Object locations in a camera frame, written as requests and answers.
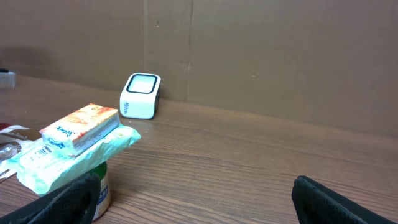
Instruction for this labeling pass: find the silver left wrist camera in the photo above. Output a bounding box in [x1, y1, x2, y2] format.
[0, 68, 16, 88]

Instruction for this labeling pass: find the white barcode scanner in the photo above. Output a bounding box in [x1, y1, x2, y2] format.
[120, 73, 161, 119]

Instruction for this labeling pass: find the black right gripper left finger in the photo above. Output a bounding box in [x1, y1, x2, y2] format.
[1, 174, 101, 224]

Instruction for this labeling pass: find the orange tissue pack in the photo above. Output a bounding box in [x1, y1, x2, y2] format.
[40, 103, 120, 157]

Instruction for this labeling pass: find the teal snack bag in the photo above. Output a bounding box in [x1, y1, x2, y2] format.
[4, 125, 141, 195]

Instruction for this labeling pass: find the green lidded can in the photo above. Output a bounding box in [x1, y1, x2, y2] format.
[88, 162, 111, 221]

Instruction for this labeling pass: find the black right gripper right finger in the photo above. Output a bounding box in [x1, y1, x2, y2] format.
[292, 175, 395, 224]

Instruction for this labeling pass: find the brown white snack pouch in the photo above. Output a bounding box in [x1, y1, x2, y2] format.
[1, 123, 41, 182]

